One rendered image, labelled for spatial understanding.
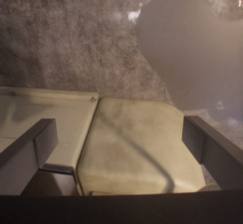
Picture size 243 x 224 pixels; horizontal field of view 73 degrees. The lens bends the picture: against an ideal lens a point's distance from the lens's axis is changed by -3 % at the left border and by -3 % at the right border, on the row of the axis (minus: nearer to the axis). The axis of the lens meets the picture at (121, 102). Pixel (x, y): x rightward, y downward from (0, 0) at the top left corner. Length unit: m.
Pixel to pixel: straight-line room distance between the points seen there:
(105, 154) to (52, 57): 0.71
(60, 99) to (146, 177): 0.82
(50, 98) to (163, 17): 0.94
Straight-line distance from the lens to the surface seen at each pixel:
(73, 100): 1.28
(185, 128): 0.17
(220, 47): 1.15
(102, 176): 0.88
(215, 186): 0.66
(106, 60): 1.11
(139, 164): 0.90
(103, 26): 1.04
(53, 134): 0.17
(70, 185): 1.01
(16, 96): 1.51
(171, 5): 1.01
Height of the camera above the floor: 0.99
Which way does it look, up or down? 51 degrees down
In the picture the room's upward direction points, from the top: 170 degrees counter-clockwise
